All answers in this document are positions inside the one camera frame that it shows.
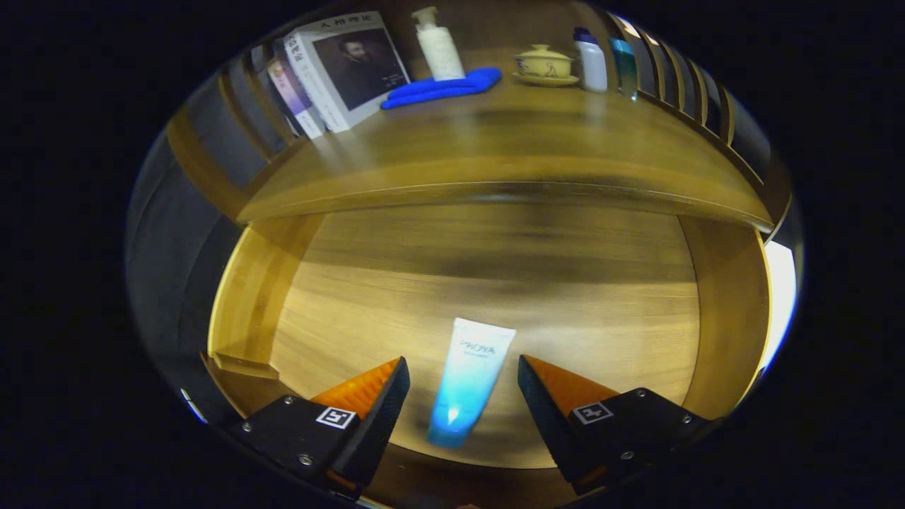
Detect yellow lidded teacup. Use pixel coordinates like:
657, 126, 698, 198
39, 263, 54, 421
513, 44, 580, 88

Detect blue white tube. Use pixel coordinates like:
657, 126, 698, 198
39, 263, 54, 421
426, 317, 518, 450

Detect teal bottle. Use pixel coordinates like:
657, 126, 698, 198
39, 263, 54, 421
609, 37, 638, 100

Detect white portrait book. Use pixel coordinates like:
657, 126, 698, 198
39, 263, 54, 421
284, 11, 411, 134

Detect wooden drawer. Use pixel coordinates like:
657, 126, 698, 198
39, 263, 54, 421
202, 205, 775, 506

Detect blue cloth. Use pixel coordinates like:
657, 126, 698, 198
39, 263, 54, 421
380, 67, 503, 110

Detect purple book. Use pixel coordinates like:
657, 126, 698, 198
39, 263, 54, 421
265, 57, 327, 140

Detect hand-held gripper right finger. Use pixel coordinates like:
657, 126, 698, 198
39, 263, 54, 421
517, 354, 711, 496

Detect white bottle blue cap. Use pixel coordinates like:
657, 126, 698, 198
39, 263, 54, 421
573, 27, 609, 93

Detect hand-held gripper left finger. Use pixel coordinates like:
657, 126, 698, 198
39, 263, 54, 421
226, 356, 411, 499

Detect wooden countertop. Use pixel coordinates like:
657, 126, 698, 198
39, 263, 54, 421
237, 71, 775, 230

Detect white pump bottle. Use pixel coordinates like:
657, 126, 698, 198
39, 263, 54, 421
412, 6, 467, 82

